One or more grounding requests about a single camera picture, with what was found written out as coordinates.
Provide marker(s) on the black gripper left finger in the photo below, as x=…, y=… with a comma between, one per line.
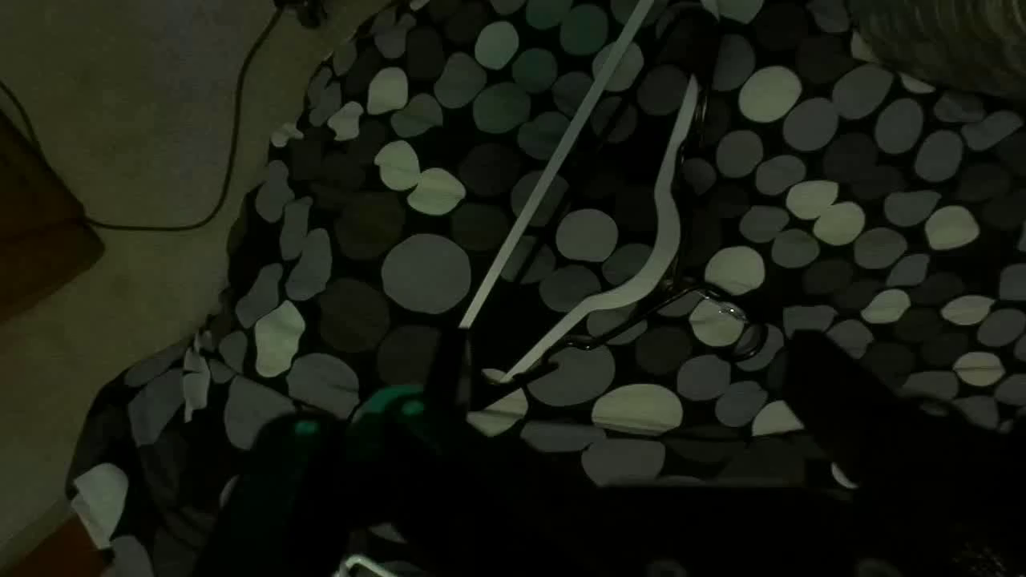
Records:
x=275, y=517

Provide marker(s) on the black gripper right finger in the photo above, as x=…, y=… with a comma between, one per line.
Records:
x=938, y=494

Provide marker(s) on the white plastic clothes hanger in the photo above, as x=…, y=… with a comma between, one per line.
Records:
x=667, y=231

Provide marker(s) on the black grey dotted bedspread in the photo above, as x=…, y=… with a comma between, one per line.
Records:
x=608, y=288

